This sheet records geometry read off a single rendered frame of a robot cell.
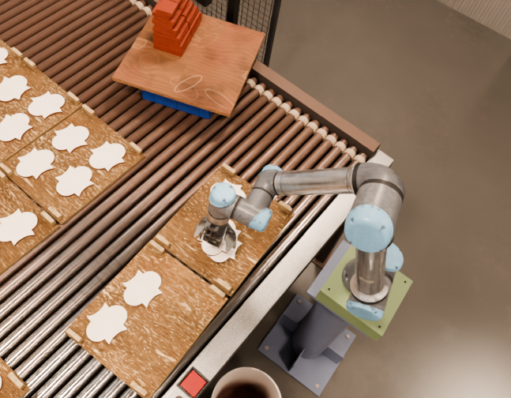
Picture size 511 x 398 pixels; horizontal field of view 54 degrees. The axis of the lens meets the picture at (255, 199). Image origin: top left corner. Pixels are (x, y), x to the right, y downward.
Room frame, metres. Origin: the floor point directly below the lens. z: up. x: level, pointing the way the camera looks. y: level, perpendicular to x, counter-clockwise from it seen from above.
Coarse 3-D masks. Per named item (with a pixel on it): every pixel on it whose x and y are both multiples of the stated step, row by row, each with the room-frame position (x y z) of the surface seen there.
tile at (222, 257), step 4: (236, 236) 0.78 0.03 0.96; (236, 240) 0.77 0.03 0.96; (236, 244) 0.75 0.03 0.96; (240, 244) 0.75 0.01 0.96; (232, 248) 0.73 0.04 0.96; (236, 248) 0.74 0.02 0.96; (220, 252) 0.71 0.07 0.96; (228, 252) 0.71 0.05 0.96; (232, 252) 0.72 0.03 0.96; (212, 256) 0.69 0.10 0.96; (216, 256) 0.69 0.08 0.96; (220, 256) 0.69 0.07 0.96; (224, 256) 0.70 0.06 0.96; (228, 256) 0.70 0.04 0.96; (232, 256) 0.70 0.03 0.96; (212, 260) 0.67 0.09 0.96; (216, 260) 0.67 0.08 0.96; (220, 260) 0.68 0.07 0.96; (224, 260) 0.68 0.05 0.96
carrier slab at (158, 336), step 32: (160, 256) 0.65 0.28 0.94; (160, 288) 0.54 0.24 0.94; (192, 288) 0.56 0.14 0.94; (128, 320) 0.41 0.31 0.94; (160, 320) 0.43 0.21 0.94; (192, 320) 0.46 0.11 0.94; (96, 352) 0.29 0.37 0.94; (128, 352) 0.31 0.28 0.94; (160, 352) 0.33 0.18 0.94; (128, 384) 0.22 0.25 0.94; (160, 384) 0.24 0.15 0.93
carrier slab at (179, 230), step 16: (224, 176) 1.04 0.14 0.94; (208, 192) 0.95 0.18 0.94; (192, 208) 0.86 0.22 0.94; (272, 208) 0.94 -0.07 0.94; (176, 224) 0.79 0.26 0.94; (192, 224) 0.80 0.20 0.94; (240, 224) 0.85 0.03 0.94; (272, 224) 0.88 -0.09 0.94; (176, 240) 0.72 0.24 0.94; (192, 240) 0.74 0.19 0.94; (240, 240) 0.78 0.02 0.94; (256, 240) 0.80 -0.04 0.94; (272, 240) 0.81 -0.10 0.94; (176, 256) 0.67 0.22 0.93; (192, 256) 0.68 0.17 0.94; (240, 256) 0.72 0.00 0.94; (256, 256) 0.74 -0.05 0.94; (208, 272) 0.63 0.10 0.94; (224, 272) 0.65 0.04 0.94; (240, 272) 0.66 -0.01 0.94
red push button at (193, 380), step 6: (192, 372) 0.30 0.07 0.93; (186, 378) 0.28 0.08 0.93; (192, 378) 0.28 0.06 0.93; (198, 378) 0.29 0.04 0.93; (180, 384) 0.26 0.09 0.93; (186, 384) 0.26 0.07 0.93; (192, 384) 0.26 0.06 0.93; (198, 384) 0.27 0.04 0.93; (204, 384) 0.27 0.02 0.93; (186, 390) 0.24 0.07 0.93; (192, 390) 0.25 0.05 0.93; (198, 390) 0.25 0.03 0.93
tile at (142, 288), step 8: (152, 272) 0.58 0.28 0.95; (136, 280) 0.54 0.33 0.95; (144, 280) 0.55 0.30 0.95; (152, 280) 0.56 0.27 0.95; (160, 280) 0.56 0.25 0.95; (128, 288) 0.51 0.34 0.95; (136, 288) 0.52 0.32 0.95; (144, 288) 0.52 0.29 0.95; (152, 288) 0.53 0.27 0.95; (128, 296) 0.48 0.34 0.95; (136, 296) 0.49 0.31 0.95; (144, 296) 0.50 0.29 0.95; (152, 296) 0.50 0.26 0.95; (128, 304) 0.46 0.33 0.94; (136, 304) 0.46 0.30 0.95; (144, 304) 0.47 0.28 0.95
